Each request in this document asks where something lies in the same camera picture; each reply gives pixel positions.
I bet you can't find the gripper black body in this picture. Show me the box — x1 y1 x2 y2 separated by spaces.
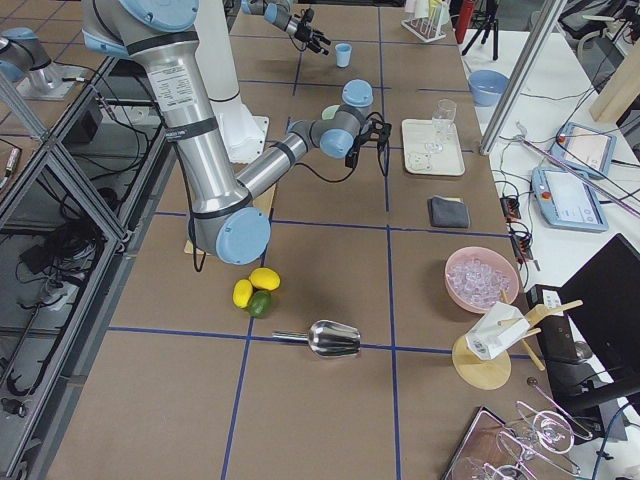
349 118 391 159
292 8 314 45

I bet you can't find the light blue plastic cup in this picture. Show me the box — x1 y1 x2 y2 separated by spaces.
335 43 352 68

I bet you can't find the light green bowl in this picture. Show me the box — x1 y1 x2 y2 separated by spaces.
321 105 340 120

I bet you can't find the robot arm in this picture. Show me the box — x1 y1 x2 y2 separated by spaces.
82 1 373 265
240 0 331 56

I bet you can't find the blue bowl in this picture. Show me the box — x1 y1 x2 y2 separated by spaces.
468 70 509 107

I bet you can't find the pink bowl with ice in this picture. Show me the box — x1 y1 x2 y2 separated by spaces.
444 247 520 314

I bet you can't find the metal ice scoop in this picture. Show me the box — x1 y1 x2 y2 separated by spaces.
272 319 361 358

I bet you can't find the cream bear tray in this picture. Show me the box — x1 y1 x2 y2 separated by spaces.
401 119 465 177

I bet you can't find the clear wine glass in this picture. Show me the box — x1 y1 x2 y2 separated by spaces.
426 99 457 154

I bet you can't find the yellow lemon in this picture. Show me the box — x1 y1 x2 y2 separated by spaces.
232 279 254 309
249 267 281 291

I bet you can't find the red cylinder bottle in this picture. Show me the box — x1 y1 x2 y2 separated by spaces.
454 0 475 45

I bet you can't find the black tripod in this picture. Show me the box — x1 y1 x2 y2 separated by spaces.
461 0 499 61

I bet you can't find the green lime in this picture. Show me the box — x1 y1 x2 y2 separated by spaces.
246 290 272 318

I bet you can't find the reacher grabber stick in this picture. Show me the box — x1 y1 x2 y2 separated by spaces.
514 121 639 218

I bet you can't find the teach pendant tablet near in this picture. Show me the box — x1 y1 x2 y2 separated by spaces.
531 167 609 233

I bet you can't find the teach pendant tablet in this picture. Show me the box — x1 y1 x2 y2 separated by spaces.
531 167 609 233
550 122 616 179

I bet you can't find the teach pendant tablet far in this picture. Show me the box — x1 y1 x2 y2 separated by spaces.
550 122 616 179

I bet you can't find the wooden mug tree stand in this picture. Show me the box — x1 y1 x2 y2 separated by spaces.
452 300 583 390

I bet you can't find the black monitor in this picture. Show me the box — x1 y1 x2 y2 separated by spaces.
559 233 639 380

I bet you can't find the white wire cup rack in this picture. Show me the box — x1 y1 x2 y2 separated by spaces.
401 0 450 43

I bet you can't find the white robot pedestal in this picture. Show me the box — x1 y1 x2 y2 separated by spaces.
195 0 269 164

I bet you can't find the aluminium frame post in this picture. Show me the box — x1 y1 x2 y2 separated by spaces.
479 0 567 156

